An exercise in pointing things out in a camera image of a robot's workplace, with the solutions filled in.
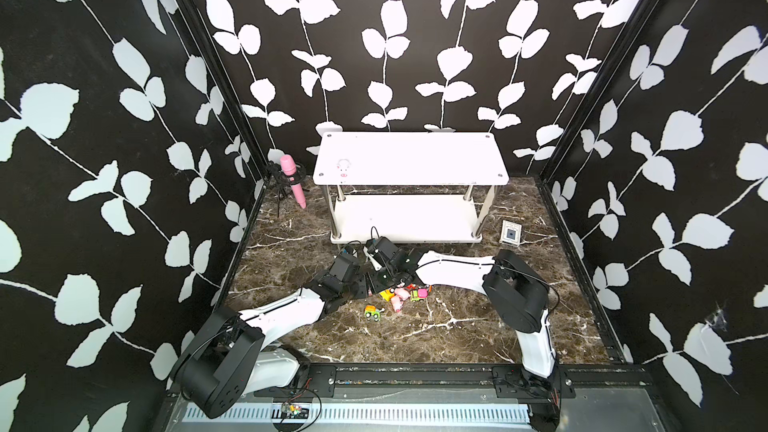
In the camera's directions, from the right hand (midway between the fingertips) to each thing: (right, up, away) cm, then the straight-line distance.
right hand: (365, 280), depth 88 cm
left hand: (+1, 0, +1) cm, 1 cm away
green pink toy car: (+16, -4, 0) cm, 17 cm away
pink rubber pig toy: (+9, -6, -3) cm, 11 cm away
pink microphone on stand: (-26, +33, +6) cm, 42 cm away
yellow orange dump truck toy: (+7, -4, -1) cm, 8 cm away
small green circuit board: (-16, -27, -18) cm, 36 cm away
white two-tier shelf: (+15, +30, +30) cm, 45 cm away
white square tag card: (+49, +13, +13) cm, 52 cm away
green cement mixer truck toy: (+2, -8, -4) cm, 9 cm away
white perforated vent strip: (+5, -28, -18) cm, 33 cm away
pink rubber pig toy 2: (+11, -4, -1) cm, 12 cm away
